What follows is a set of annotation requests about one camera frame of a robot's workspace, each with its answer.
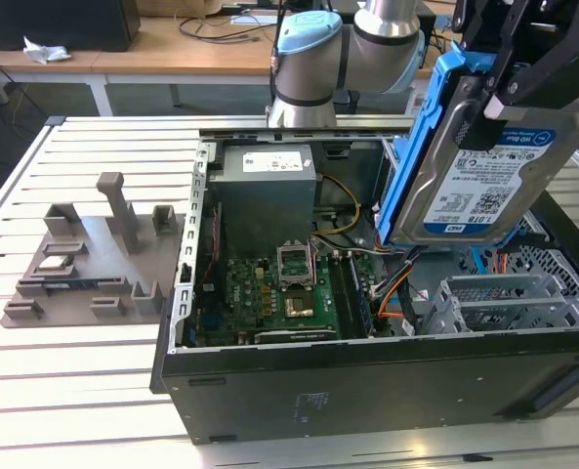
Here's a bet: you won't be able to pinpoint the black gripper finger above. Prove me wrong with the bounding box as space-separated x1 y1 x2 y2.
453 0 496 53
452 0 579 150

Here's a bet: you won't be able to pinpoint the hard disk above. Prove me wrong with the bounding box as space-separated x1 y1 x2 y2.
374 41 579 248

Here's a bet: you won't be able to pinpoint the silver disk bay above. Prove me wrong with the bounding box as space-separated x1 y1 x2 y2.
420 272 579 337

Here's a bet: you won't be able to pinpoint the small black box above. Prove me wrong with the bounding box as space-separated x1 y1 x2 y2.
415 13 437 74

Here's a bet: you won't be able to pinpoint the black mesh bin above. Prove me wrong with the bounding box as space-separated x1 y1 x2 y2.
335 86 362 116

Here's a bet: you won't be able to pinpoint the wooden desk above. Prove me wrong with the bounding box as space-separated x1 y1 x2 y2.
0 14 109 116
87 0 459 116

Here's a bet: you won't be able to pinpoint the silver power supply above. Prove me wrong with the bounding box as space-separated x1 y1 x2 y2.
205 144 317 260

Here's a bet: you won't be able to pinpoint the black RAM slot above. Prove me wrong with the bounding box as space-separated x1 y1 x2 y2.
338 256 356 339
328 257 347 339

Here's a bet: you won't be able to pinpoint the brown cardboard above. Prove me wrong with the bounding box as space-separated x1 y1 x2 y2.
136 0 225 19

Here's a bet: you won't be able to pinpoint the metal socket cover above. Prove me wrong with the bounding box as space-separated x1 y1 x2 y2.
275 240 315 291

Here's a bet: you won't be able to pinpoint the CPU socket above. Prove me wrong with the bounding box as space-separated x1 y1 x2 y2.
282 291 316 320

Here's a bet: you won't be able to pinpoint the green motherboard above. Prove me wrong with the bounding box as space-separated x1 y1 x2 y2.
190 253 397 346

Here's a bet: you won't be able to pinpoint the black PC case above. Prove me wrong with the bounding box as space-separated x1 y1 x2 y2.
149 125 579 447

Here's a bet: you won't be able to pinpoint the large black computer tower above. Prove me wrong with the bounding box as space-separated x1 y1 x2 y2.
0 0 143 54

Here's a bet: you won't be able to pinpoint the crumpled white paper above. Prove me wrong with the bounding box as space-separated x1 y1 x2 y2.
22 35 71 64

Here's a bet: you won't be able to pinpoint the grey parts rack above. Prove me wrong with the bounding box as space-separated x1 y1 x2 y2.
0 171 187 329

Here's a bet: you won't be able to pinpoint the silver CPU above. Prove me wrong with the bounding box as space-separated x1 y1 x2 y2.
37 253 76 276

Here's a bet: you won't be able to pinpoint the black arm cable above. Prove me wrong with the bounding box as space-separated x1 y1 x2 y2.
268 0 288 116

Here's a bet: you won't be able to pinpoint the black power plug orange wire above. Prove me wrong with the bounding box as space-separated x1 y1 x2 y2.
494 232 550 275

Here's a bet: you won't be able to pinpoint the blue data wire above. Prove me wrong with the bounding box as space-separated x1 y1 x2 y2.
471 245 489 277

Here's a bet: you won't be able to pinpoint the yellow wires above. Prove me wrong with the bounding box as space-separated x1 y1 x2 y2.
311 173 364 241

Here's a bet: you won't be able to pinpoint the black wire bundle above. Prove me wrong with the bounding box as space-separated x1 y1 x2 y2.
370 243 428 300

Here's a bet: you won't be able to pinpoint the orange wires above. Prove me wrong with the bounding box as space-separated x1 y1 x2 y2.
374 280 418 322

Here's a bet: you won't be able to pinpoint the thin red wire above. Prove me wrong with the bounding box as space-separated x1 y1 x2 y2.
196 203 223 292

